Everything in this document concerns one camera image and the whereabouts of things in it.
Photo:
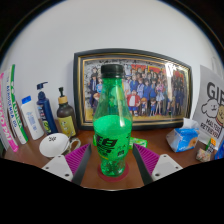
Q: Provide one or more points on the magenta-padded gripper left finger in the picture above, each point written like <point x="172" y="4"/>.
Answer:
<point x="56" y="165"/>

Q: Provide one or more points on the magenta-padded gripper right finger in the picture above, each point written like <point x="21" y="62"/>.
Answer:
<point x="166" y="165"/>

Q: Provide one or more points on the green plastic drink bottle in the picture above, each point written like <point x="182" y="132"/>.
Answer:
<point x="112" y="133"/>

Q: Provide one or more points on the patterned ceramic mug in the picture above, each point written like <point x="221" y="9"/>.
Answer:
<point x="53" y="145"/>

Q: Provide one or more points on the blue tissue pack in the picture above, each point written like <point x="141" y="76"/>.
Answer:
<point x="183" y="138"/>

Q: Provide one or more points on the small green packet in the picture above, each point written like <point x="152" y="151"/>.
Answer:
<point x="139" y="142"/>

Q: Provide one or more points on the flat round red coaster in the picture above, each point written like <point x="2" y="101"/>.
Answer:
<point x="126" y="173"/>

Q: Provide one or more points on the brown pump bottle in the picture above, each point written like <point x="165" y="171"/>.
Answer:
<point x="66" y="120"/>

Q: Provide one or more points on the puzzle cube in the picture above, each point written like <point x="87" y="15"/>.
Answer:
<point x="211" y="145"/>

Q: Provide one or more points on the white bottle with blue cap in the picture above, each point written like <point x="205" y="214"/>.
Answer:
<point x="32" y="120"/>

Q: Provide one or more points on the dark blue pump bottle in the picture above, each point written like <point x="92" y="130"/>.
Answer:
<point x="46" y="111"/>

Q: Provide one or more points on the pink and white long tube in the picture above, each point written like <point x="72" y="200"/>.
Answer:
<point x="8" y="126"/>

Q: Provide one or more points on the green and white long tube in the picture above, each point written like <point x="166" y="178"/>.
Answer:
<point x="16" y="110"/>

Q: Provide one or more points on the white printed paper bag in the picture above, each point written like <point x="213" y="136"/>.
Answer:
<point x="210" y="110"/>

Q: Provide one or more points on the framed group picture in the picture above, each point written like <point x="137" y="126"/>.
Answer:
<point x="150" y="90"/>

